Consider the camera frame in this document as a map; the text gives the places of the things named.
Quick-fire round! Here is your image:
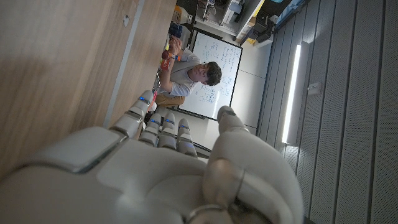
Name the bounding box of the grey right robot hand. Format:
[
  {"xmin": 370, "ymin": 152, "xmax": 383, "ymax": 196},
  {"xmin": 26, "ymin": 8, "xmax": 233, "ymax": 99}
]
[{"xmin": 0, "ymin": 90, "xmax": 304, "ymax": 224}]

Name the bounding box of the seated person grey t-shirt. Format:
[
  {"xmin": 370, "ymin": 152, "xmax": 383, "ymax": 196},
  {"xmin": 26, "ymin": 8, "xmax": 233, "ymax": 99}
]
[{"xmin": 154, "ymin": 35, "xmax": 223, "ymax": 108}]

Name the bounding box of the dark blue mug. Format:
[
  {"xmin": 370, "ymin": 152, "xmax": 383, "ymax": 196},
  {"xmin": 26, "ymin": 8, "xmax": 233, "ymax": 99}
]
[{"xmin": 168, "ymin": 22, "xmax": 183, "ymax": 39}]

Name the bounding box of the long ceiling light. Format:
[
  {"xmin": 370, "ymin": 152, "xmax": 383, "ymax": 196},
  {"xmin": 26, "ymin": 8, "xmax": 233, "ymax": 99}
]
[{"xmin": 280, "ymin": 43, "xmax": 303, "ymax": 145}]

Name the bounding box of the black device box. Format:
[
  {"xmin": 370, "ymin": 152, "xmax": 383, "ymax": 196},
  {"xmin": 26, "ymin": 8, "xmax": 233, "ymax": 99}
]
[{"xmin": 248, "ymin": 12, "xmax": 275, "ymax": 45}]

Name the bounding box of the whiteboard with black frame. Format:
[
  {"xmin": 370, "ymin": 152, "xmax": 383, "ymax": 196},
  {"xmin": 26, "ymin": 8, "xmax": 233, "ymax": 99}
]
[{"xmin": 178, "ymin": 29, "xmax": 244, "ymax": 121}]

